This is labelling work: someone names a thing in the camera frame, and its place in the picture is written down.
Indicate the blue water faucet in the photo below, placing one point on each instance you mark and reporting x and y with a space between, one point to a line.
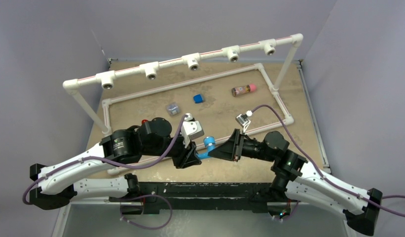
209 144

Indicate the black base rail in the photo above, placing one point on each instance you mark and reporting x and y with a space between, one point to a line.
254 197

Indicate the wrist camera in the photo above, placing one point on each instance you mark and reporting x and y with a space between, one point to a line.
244 121
191 129

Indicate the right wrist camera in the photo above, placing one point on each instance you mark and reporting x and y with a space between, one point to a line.
244 121

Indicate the blue rectangular box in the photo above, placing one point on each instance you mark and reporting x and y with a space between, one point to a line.
199 98

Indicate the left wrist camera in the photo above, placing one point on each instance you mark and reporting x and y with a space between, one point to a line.
191 129

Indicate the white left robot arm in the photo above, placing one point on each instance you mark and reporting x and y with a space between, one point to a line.
57 185

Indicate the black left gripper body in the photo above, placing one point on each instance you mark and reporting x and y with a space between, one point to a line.
150 150

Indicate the white PVC pipe frame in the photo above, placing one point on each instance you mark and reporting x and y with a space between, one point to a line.
106 79

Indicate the pink capped candy bottle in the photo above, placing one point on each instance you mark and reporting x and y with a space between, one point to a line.
240 90

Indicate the clear box of clips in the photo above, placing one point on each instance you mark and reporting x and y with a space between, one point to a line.
173 109

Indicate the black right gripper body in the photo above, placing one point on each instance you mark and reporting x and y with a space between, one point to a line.
252 148

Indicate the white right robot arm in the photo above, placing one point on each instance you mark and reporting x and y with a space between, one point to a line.
297 178

